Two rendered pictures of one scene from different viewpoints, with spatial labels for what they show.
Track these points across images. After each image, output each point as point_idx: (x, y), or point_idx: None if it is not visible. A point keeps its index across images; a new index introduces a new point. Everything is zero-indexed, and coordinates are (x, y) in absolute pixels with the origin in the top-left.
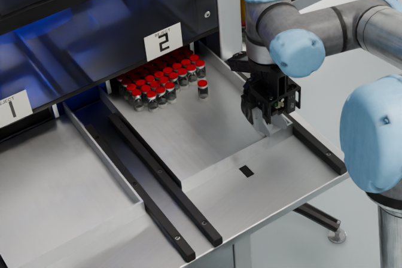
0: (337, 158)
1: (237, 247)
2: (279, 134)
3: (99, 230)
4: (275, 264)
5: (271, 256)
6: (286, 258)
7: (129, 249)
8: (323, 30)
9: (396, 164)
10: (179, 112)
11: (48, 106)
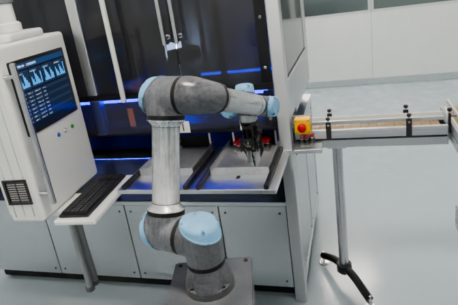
0: (268, 182)
1: (294, 267)
2: (261, 169)
3: None
4: (326, 301)
5: (328, 297)
6: (333, 301)
7: None
8: None
9: (140, 96)
10: (245, 156)
11: (197, 132)
